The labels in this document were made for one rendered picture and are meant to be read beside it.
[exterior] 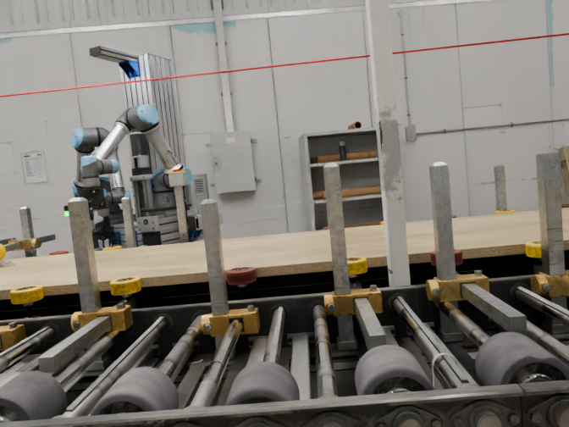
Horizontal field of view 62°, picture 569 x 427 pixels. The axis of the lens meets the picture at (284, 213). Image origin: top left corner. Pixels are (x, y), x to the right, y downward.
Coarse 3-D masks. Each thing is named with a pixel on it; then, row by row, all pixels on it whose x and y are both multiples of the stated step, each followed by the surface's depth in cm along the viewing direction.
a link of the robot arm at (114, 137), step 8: (120, 120) 265; (120, 128) 264; (128, 128) 266; (112, 136) 259; (120, 136) 263; (104, 144) 256; (112, 144) 258; (96, 152) 253; (104, 152) 254; (112, 152) 259; (80, 168) 251
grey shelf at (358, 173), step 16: (368, 128) 458; (304, 144) 454; (320, 144) 498; (336, 144) 500; (352, 144) 501; (368, 144) 502; (304, 160) 467; (352, 160) 458; (368, 160) 460; (304, 176) 481; (320, 176) 501; (352, 176) 503; (368, 176) 504; (304, 192) 496; (320, 208) 503; (352, 208) 506; (368, 208) 507; (320, 224) 504; (352, 224) 507
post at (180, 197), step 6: (180, 186) 222; (180, 192) 222; (180, 198) 222; (180, 204) 222; (180, 210) 223; (186, 210) 224; (180, 216) 223; (186, 216) 224; (180, 222) 223; (186, 222) 225; (180, 228) 223; (186, 228) 224; (180, 234) 224; (186, 234) 223; (180, 240) 224; (186, 240) 224
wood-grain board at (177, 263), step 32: (416, 224) 194; (480, 224) 175; (512, 224) 167; (64, 256) 202; (96, 256) 192; (128, 256) 182; (160, 256) 173; (192, 256) 165; (224, 256) 158; (256, 256) 151; (288, 256) 145; (320, 256) 140; (352, 256) 134; (384, 256) 130; (416, 256) 130; (480, 256) 129; (0, 288) 138; (64, 288) 134
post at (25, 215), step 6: (24, 210) 226; (24, 216) 226; (30, 216) 229; (24, 222) 226; (30, 222) 229; (24, 228) 226; (30, 228) 228; (24, 234) 227; (30, 234) 228; (30, 252) 227
